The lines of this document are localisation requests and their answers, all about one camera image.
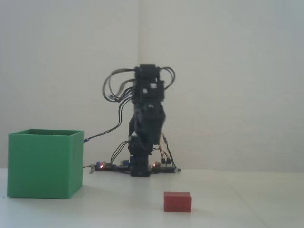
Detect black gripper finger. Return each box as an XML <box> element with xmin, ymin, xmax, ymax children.
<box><xmin>129</xmin><ymin>104</ymin><xmax>150</xmax><ymax>141</ymax></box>
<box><xmin>146</xmin><ymin>104</ymin><xmax>167</xmax><ymax>145</ymax></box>

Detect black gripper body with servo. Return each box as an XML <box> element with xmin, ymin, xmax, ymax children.
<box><xmin>132</xmin><ymin>77</ymin><xmax>165</xmax><ymax>105</ymax></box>

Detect red rectangular block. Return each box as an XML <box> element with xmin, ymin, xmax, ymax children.
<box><xmin>163</xmin><ymin>191</ymin><xmax>192</xmax><ymax>212</ymax></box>

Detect green open plastic bin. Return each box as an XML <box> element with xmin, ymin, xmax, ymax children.
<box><xmin>7</xmin><ymin>129</ymin><xmax>85</xmax><ymax>199</ymax></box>

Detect blue circuit board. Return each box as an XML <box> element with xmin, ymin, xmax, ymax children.
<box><xmin>95</xmin><ymin>160</ymin><xmax>131</xmax><ymax>169</ymax></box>

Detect black servo cable bundle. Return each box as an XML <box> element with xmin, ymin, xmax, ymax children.
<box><xmin>91</xmin><ymin>67</ymin><xmax>177</xmax><ymax>168</ymax></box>

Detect coloured jumper wires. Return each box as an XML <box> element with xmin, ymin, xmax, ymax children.
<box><xmin>153</xmin><ymin>133</ymin><xmax>174</xmax><ymax>167</ymax></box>

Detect circuit board with jumper wires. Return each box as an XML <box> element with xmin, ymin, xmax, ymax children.
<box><xmin>152</xmin><ymin>160</ymin><xmax>176</xmax><ymax>170</ymax></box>

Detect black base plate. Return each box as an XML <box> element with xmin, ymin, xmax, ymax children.
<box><xmin>95</xmin><ymin>166</ymin><xmax>178</xmax><ymax>174</ymax></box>

